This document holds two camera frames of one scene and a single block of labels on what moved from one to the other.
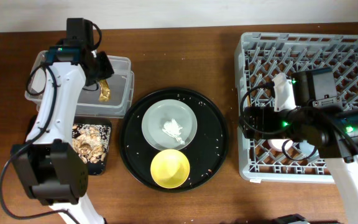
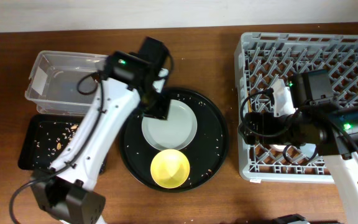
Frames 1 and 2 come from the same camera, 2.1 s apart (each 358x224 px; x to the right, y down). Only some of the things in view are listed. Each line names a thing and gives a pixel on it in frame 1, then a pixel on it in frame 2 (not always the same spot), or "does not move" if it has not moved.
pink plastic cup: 276,144 does not move
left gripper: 108,70 to 160,109
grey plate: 169,124 does not move
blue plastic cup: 307,149 does not move
